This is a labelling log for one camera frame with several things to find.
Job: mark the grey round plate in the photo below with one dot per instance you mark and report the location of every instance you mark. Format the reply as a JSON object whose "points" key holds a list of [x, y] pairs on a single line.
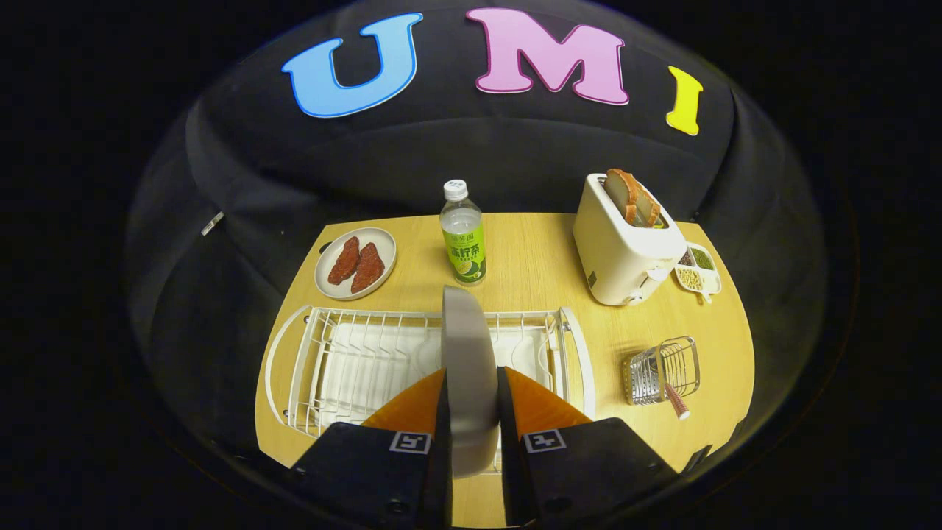
{"points": [[471, 368]]}

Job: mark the toast slice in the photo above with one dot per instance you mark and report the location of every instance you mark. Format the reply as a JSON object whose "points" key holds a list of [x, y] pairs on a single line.
{"points": [[651, 210], [622, 191]]}

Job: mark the pile of yellow beans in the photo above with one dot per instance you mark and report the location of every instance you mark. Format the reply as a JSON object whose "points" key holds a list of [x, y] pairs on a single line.
{"points": [[689, 279]]}

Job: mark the black backdrop cloth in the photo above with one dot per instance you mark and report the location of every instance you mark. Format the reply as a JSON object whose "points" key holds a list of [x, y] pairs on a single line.
{"points": [[515, 147]]}

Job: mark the pile of green beans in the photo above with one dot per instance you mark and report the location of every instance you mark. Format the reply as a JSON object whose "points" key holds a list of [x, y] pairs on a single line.
{"points": [[703, 258]]}

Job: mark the white toaster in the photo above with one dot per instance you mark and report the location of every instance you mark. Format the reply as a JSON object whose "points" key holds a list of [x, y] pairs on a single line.
{"points": [[614, 250]]}

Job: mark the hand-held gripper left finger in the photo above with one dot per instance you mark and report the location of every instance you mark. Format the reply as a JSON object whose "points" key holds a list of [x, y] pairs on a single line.
{"points": [[441, 471]]}

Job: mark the small beige plate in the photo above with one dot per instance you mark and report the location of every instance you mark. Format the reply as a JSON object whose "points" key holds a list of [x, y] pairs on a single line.
{"points": [[384, 246]]}

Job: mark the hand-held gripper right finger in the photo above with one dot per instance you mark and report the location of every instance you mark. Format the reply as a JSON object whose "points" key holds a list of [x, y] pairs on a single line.
{"points": [[508, 471]]}

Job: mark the small metal clip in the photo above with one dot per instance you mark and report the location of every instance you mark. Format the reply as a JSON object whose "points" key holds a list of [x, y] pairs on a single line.
{"points": [[212, 223]]}

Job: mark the white divided dish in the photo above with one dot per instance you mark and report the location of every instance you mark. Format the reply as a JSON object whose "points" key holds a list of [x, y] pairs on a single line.
{"points": [[711, 280]]}

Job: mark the pile of dark beans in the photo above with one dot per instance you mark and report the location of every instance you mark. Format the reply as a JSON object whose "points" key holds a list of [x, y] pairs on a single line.
{"points": [[686, 258]]}

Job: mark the red meat piece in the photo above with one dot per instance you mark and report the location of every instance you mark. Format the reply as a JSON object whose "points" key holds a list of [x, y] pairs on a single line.
{"points": [[368, 269], [344, 261]]}

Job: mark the green label drink bottle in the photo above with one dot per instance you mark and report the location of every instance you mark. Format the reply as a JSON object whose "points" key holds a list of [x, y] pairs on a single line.
{"points": [[464, 243]]}

